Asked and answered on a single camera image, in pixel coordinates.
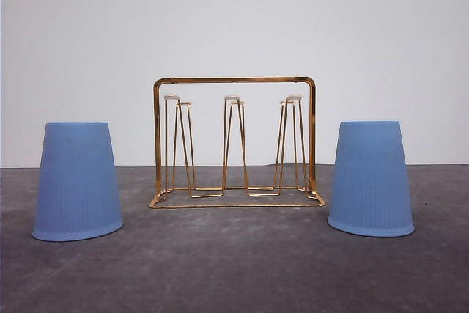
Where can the blue ribbed cup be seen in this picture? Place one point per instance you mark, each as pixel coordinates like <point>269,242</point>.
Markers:
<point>77,194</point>
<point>369,191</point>

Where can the gold wire cup rack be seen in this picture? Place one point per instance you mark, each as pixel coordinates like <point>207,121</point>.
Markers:
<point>232,107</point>

